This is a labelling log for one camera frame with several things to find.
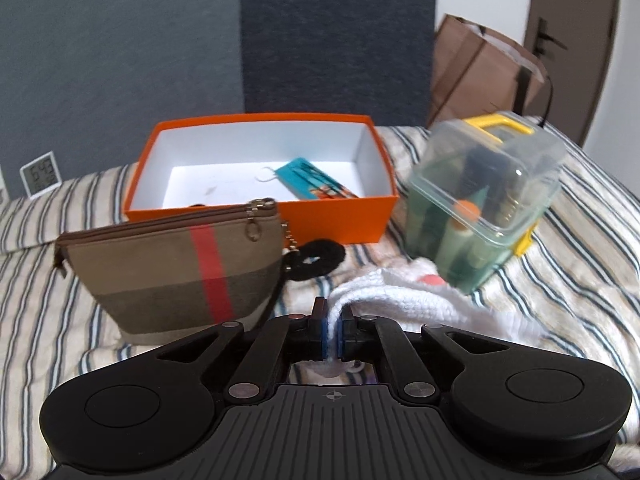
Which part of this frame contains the white knitted towel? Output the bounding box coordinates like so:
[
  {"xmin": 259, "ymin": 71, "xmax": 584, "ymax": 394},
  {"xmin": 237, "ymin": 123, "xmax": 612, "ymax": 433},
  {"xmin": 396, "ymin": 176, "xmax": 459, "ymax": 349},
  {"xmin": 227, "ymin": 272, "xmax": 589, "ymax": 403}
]
[{"xmin": 295, "ymin": 257, "xmax": 543, "ymax": 378}]

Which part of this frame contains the teal printed face mask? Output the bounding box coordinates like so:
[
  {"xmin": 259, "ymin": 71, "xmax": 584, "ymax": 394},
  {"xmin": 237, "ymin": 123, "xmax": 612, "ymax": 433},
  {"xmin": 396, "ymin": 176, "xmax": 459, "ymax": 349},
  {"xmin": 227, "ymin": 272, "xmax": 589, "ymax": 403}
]
[{"xmin": 256, "ymin": 157, "xmax": 362, "ymax": 201}]

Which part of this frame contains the brown paper bag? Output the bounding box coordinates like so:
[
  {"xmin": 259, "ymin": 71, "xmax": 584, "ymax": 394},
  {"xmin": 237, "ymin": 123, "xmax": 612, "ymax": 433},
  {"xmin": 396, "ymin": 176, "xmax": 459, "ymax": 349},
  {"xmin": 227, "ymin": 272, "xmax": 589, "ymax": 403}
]
[{"xmin": 426, "ymin": 13, "xmax": 555, "ymax": 130}]

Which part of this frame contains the white digital thermometer clock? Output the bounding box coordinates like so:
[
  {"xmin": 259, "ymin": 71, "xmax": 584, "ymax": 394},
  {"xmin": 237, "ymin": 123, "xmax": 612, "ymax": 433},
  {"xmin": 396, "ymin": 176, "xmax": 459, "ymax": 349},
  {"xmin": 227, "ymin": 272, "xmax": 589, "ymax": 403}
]
[{"xmin": 20, "ymin": 152, "xmax": 60, "ymax": 197}]

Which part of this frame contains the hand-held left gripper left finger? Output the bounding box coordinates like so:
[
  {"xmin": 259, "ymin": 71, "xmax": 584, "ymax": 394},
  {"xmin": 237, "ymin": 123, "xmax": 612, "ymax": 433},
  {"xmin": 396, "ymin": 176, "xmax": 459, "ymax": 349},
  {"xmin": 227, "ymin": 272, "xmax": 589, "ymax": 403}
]
[{"xmin": 156, "ymin": 297, "xmax": 332, "ymax": 406}]

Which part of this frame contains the clear plastic storage box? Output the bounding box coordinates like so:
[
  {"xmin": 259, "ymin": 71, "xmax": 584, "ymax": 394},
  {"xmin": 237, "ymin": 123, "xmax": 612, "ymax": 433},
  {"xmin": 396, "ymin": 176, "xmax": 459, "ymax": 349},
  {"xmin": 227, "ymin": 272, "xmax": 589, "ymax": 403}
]
[{"xmin": 402, "ymin": 113, "xmax": 567, "ymax": 296}]

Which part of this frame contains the orange cardboard box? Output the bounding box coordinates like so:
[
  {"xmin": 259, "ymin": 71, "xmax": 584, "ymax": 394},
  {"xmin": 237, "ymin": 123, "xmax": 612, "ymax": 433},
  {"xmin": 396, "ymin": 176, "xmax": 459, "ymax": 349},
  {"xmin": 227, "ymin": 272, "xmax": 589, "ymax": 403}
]
[{"xmin": 123, "ymin": 112, "xmax": 399, "ymax": 245}]

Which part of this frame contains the striped canvas zipper pouch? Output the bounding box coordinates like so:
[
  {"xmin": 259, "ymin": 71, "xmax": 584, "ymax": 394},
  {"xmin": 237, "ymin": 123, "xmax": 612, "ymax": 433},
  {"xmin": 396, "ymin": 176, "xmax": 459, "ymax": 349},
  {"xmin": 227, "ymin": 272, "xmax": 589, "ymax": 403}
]
[{"xmin": 55, "ymin": 198, "xmax": 301, "ymax": 346}]

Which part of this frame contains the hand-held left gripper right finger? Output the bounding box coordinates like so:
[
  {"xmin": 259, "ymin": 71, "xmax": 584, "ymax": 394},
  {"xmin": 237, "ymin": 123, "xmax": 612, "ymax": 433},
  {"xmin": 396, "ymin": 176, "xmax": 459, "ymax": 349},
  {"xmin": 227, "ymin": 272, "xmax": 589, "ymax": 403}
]
[{"xmin": 338, "ymin": 307, "xmax": 512, "ymax": 406}]

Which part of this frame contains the brown door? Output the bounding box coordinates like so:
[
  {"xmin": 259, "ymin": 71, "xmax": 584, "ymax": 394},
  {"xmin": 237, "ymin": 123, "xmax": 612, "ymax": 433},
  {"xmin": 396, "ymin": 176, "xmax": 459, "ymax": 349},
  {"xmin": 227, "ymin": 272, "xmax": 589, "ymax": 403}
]
[{"xmin": 523, "ymin": 0, "xmax": 623, "ymax": 147}]

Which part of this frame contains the black door handle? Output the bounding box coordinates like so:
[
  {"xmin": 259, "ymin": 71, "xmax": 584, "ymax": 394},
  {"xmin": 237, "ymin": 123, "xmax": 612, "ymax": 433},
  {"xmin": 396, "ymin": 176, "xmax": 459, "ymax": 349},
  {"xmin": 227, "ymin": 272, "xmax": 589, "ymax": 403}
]
[{"xmin": 534, "ymin": 17, "xmax": 569, "ymax": 56}]

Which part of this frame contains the striped bed blanket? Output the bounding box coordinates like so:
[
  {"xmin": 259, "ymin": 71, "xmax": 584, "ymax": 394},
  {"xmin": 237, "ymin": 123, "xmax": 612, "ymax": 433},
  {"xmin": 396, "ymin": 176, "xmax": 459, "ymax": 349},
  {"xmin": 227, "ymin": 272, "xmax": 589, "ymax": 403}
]
[{"xmin": 0, "ymin": 116, "xmax": 640, "ymax": 480}]

